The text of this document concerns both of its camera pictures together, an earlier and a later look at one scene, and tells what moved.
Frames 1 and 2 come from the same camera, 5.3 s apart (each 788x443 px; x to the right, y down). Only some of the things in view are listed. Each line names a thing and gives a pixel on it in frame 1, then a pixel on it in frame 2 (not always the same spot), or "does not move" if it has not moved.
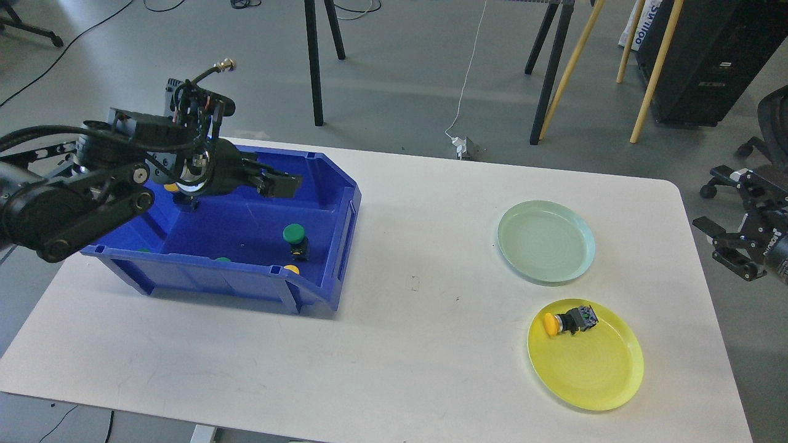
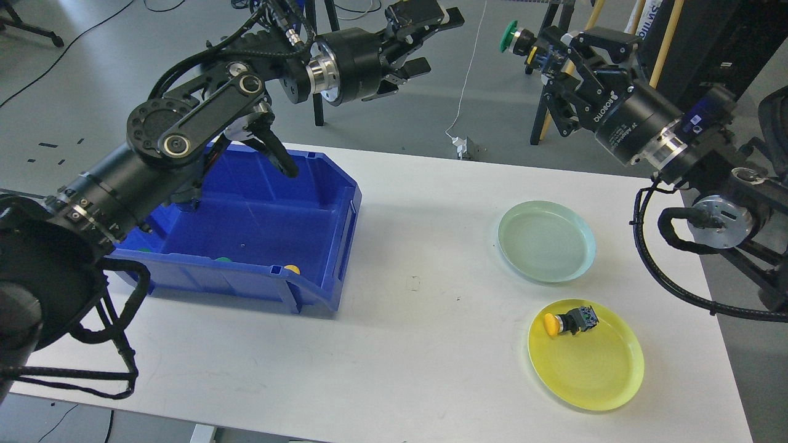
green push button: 294,234 -> 518,40
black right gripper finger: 761,194 -> 609,45
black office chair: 773,114 does not move
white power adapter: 461,144 does not move
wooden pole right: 659,71 does not move
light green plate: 545,242 does not move
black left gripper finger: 250,163 -> 411,68
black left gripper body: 218,168 -> 345,65
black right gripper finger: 732,250 -> 567,102
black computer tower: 719,49 does not move
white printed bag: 648,16 does not move
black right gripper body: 761,231 -> 635,124
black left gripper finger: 283,184 -> 412,21
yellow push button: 574,320 does not move
